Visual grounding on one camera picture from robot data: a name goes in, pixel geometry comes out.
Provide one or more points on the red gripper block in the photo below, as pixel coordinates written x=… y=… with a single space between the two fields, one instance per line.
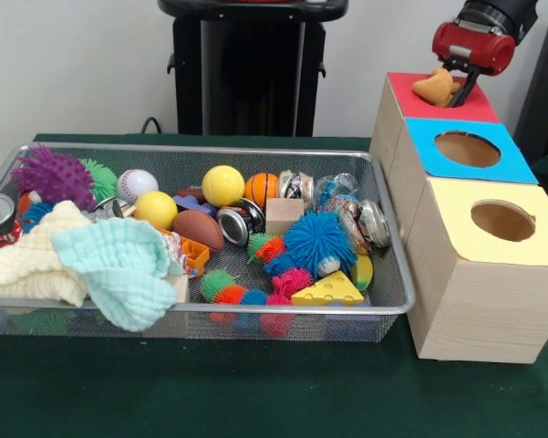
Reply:
x=476 y=45

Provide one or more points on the brown bear plush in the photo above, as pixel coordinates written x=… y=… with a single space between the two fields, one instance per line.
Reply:
x=435 y=86

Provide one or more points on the mint knitted cloth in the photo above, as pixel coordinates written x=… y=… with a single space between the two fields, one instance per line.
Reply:
x=118 y=264

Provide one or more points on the shallow metal mesh bin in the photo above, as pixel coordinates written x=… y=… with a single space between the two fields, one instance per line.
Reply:
x=383 y=292

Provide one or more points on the blue spiky rubber ball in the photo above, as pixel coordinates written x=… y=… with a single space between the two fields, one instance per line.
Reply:
x=321 y=242

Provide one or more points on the orange mini basketball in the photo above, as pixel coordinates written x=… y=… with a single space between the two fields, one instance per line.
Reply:
x=262 y=191

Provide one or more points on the yellow cheese wedge toy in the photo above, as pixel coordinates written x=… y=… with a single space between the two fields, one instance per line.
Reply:
x=330 y=289

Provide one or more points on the multicolour spiky caterpillar toy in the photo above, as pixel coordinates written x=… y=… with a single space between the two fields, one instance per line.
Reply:
x=269 y=248
x=219 y=285

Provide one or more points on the yellow ball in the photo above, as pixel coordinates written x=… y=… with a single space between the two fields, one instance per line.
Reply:
x=223 y=186
x=155 y=210

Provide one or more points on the brown mini football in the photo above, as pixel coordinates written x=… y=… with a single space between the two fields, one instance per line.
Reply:
x=198 y=230

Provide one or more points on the white mini baseball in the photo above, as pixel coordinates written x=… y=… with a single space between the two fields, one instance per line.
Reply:
x=137 y=184

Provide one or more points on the dark green table cloth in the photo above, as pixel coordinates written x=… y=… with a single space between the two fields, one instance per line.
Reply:
x=255 y=392

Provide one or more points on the purple spiky monster toy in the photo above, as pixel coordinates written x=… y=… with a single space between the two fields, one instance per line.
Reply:
x=54 y=178

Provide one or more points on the cream knitted cloth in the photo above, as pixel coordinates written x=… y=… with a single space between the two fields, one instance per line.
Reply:
x=23 y=264

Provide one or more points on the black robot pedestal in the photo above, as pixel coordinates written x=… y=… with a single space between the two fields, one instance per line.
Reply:
x=255 y=68

